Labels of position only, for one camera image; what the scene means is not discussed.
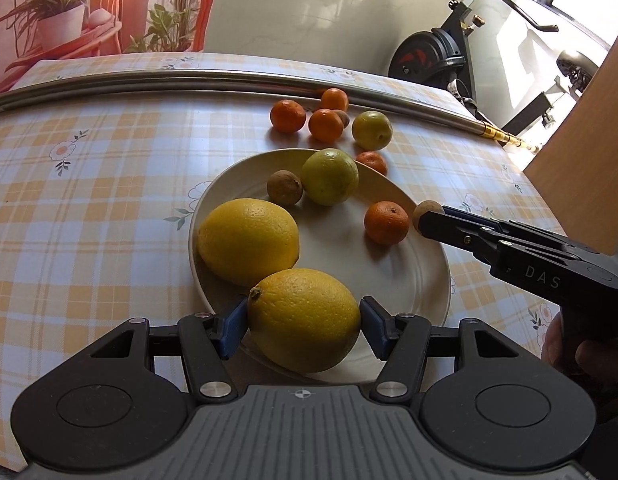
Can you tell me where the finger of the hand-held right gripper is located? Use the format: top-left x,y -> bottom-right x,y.
419,208 -> 590,262
441,205 -> 570,246

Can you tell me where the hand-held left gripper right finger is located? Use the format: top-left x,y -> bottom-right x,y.
359,296 -> 544,403

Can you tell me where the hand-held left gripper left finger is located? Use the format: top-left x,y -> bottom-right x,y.
54,296 -> 249,403

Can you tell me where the orange tangerine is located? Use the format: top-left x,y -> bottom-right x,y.
269,99 -> 308,134
320,87 -> 350,112
308,108 -> 345,143
364,200 -> 410,246
355,151 -> 389,177

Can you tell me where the cream round plate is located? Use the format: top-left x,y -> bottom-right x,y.
188,147 -> 452,385

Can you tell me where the large yellow lemon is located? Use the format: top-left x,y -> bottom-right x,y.
246,268 -> 362,375
197,198 -> 301,288

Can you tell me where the yellow-green citrus fruit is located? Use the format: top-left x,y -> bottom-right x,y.
351,110 -> 394,151
300,148 -> 360,207

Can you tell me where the person's right hand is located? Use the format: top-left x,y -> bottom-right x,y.
540,305 -> 618,413

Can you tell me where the wooden board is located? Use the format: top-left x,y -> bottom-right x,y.
524,22 -> 618,256

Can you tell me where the black exercise bike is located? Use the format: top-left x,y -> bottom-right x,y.
387,0 -> 604,133

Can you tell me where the checked floral tablecloth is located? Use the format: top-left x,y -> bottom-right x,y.
0,51 -> 570,471

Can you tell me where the long metal pole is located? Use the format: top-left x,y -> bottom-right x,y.
0,69 -> 540,153

